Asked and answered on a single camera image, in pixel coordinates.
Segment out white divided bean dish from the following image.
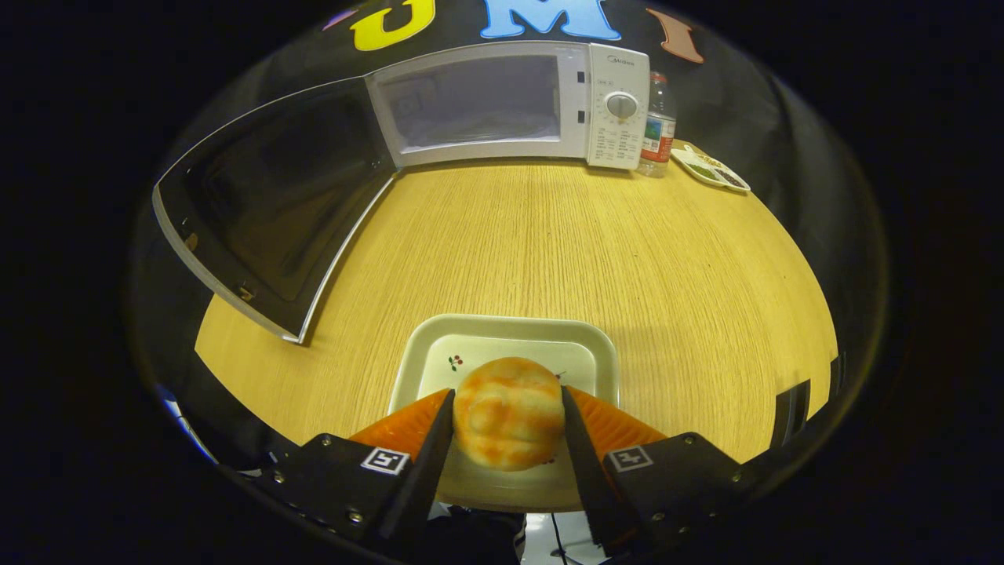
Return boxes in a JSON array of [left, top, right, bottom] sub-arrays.
[[671, 141, 752, 194]]

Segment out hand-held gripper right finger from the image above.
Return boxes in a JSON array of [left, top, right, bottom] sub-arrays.
[[560, 385, 773, 554]]

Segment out square cream plate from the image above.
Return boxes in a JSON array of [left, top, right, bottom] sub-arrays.
[[388, 314, 620, 512]]

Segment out white microwave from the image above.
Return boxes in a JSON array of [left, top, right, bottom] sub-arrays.
[[151, 41, 652, 344]]

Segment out clear plastic water bottle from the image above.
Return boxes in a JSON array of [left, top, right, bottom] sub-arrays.
[[635, 71, 678, 178]]

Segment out round golden bread bun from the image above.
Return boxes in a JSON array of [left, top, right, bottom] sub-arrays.
[[453, 357, 567, 472]]

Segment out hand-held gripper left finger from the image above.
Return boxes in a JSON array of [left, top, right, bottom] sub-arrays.
[[263, 388, 457, 550]]

